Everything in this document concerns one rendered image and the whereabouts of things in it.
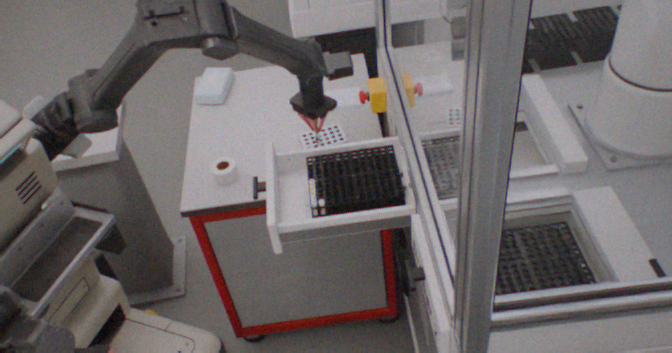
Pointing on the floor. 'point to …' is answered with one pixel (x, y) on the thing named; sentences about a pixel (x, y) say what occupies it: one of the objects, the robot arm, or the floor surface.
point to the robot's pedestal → (126, 216)
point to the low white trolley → (230, 234)
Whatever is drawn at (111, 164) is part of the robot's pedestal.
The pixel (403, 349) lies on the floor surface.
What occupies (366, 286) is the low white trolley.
